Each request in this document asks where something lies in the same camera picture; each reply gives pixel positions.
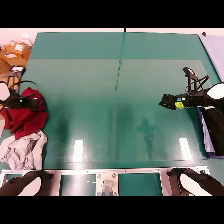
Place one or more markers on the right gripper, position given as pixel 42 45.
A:
pixel 173 101

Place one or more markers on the red T-shirt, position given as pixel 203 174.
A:
pixel 25 120

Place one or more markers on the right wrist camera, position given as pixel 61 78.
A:
pixel 193 81

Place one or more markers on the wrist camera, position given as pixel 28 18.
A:
pixel 17 71
pixel 193 81

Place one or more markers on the white garment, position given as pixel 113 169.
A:
pixel 21 151

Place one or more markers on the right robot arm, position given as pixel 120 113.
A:
pixel 213 96

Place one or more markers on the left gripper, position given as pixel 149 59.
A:
pixel 30 102

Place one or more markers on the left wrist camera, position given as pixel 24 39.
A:
pixel 17 71

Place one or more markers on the silver frame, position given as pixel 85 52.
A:
pixel 106 182

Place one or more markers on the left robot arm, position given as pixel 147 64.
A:
pixel 20 186

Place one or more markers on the brown cardboard box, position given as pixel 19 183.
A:
pixel 15 56

